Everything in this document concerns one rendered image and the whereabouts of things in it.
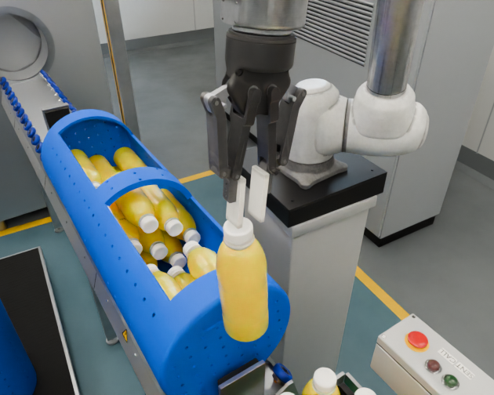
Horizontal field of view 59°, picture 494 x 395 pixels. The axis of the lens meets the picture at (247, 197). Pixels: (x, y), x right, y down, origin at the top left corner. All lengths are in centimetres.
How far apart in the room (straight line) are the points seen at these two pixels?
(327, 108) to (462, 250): 188
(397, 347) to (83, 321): 181
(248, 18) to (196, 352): 57
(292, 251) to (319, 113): 41
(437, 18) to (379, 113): 105
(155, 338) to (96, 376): 143
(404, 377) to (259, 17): 69
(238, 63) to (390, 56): 70
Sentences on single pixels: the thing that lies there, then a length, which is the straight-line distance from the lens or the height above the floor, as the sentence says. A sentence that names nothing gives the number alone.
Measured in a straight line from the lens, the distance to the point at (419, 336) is 91.
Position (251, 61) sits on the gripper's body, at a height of 165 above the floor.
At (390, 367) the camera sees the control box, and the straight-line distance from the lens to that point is 93.
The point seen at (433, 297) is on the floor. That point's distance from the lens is 259.
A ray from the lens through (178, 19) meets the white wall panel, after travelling 628.
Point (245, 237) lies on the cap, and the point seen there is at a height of 143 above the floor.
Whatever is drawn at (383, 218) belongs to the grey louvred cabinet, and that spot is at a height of 24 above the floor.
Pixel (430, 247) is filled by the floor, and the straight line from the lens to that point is 289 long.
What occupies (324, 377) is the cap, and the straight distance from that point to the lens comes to 82.
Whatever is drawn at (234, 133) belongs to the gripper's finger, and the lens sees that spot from 51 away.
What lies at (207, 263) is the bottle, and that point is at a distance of 92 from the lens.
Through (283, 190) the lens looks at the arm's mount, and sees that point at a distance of 128.
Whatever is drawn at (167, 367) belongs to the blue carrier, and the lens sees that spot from 80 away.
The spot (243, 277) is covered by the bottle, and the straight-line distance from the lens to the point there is 59.
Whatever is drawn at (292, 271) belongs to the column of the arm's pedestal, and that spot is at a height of 81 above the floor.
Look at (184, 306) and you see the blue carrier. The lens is 77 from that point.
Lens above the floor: 180
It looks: 36 degrees down
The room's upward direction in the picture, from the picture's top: straight up
